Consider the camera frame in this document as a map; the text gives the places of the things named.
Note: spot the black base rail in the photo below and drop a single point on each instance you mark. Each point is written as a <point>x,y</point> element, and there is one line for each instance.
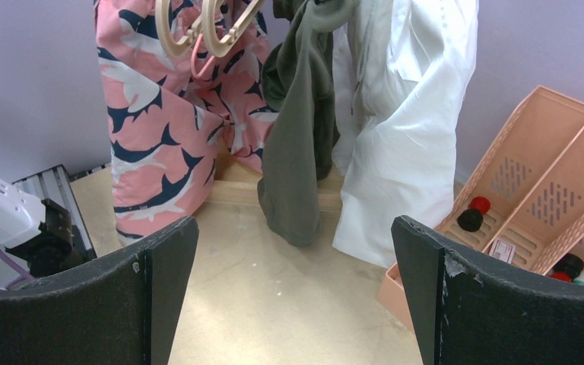
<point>54,183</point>

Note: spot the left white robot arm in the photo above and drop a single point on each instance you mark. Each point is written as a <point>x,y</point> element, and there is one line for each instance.
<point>42,231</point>

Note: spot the white shorts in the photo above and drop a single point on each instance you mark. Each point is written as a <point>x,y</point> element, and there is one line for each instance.
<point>401,70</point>

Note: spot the pink patterned shorts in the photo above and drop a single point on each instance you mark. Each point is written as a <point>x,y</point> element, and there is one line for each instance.
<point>166,128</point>

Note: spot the orange plastic file organizer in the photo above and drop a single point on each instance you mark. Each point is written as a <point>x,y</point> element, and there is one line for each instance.
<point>533,175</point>

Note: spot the beige wooden hanger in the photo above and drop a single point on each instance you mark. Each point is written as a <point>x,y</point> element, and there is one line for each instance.
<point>178,25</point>
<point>220,46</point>

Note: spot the dark green shorts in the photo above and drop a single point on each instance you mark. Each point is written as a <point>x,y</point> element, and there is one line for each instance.
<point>297,81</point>

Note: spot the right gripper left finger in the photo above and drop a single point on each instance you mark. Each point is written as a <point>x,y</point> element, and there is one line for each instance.
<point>122,308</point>

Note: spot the red black marker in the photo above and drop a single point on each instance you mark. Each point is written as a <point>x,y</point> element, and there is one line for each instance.
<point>472,218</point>

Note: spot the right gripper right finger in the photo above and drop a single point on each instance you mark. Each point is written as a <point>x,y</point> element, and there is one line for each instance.
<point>469,308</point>

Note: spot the pink wire hanger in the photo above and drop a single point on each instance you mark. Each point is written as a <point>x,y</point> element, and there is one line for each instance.
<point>199,66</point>

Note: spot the rear beige wooden hanger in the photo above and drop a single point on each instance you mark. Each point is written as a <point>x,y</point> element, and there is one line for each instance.
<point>220,46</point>

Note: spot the front beige wooden hanger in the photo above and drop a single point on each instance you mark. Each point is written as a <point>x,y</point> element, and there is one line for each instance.
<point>178,25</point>

